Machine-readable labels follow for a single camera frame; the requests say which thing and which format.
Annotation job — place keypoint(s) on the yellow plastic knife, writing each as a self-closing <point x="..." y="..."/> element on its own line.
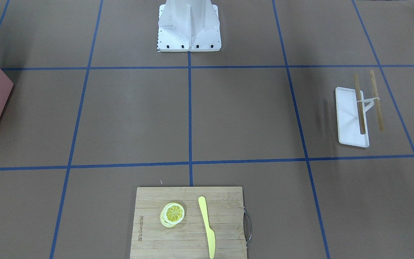
<point x="211" y="239"/>

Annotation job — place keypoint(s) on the yellow lemon slices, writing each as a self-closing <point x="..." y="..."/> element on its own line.
<point x="172" y="214"/>

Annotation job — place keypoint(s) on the bamboo cutting board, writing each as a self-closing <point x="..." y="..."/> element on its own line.
<point x="188" y="238"/>

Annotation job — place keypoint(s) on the white rectangular tray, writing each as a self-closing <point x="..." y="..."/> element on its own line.
<point x="349" y="132"/>

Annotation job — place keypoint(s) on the wooden chopstick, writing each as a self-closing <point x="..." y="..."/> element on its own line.
<point x="376" y="101"/>
<point x="358" y="96"/>

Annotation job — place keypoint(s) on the white chopstick band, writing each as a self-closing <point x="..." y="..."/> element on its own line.
<point x="366" y="104"/>

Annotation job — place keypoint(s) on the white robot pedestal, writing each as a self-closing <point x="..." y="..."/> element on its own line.
<point x="189" y="25"/>

